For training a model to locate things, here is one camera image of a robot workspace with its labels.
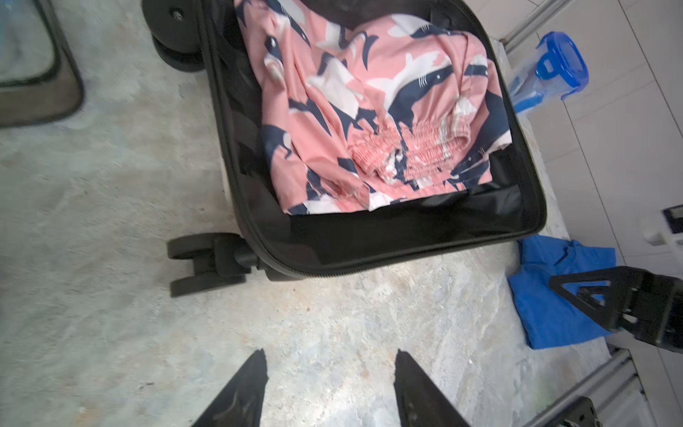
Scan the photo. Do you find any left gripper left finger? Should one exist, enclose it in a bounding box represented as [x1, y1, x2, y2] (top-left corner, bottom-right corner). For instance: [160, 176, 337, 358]
[192, 349, 269, 427]

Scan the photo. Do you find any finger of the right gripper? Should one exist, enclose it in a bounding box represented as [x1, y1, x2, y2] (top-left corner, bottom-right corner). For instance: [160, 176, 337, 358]
[549, 266, 640, 331]

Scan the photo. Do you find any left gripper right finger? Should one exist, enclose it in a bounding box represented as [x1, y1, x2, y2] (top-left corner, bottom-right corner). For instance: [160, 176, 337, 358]
[394, 350, 470, 427]

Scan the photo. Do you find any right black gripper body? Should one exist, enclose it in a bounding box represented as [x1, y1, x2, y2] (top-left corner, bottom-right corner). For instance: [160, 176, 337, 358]
[619, 269, 682, 353]

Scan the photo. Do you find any blue garment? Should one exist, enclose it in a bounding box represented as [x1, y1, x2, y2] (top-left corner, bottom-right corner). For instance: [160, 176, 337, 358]
[506, 234, 619, 350]

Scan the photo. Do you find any pink navy shark garment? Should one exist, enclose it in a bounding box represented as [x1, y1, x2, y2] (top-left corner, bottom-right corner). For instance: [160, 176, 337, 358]
[235, 1, 512, 215]

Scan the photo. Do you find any clear bottle blue lid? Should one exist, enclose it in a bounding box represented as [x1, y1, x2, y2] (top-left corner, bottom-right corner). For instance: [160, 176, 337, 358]
[507, 31, 590, 114]

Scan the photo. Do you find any clear toiletry pouch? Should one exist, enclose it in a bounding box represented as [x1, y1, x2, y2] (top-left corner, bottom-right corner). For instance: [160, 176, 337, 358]
[1, 1, 85, 128]

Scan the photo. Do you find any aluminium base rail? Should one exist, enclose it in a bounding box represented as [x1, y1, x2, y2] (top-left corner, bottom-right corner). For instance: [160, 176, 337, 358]
[528, 350, 656, 426]

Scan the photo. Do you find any right aluminium corner post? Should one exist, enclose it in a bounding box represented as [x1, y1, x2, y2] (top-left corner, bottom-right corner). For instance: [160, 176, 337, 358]
[501, 0, 573, 54]

